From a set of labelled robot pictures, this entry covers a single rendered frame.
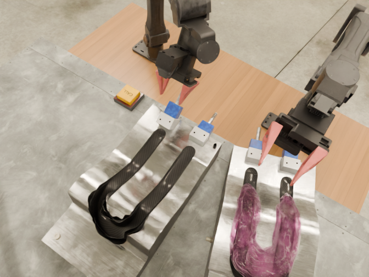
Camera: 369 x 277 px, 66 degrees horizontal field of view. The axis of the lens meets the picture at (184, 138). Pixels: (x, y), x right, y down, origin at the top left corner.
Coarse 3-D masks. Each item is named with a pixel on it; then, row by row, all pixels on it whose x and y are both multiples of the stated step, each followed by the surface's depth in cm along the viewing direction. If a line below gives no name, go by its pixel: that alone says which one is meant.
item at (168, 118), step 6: (168, 108) 87; (174, 108) 87; (180, 108) 86; (162, 114) 87; (168, 114) 87; (174, 114) 87; (156, 120) 87; (162, 120) 87; (168, 120) 86; (174, 120) 86; (168, 126) 86; (174, 126) 89
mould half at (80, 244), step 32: (160, 128) 89; (192, 128) 90; (128, 160) 84; (160, 160) 84; (192, 160) 85; (128, 192) 75; (192, 192) 85; (64, 224) 77; (160, 224) 71; (64, 256) 73; (96, 256) 73; (128, 256) 74
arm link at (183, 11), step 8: (168, 0) 69; (176, 0) 64; (184, 0) 63; (192, 0) 63; (200, 0) 64; (184, 8) 63; (192, 8) 64; (200, 8) 65; (184, 16) 65; (192, 16) 66
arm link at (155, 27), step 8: (152, 0) 88; (160, 0) 89; (152, 8) 90; (160, 8) 91; (152, 16) 93; (160, 16) 94; (152, 24) 96; (160, 24) 97; (152, 32) 99; (160, 32) 101; (152, 40) 102; (160, 40) 103
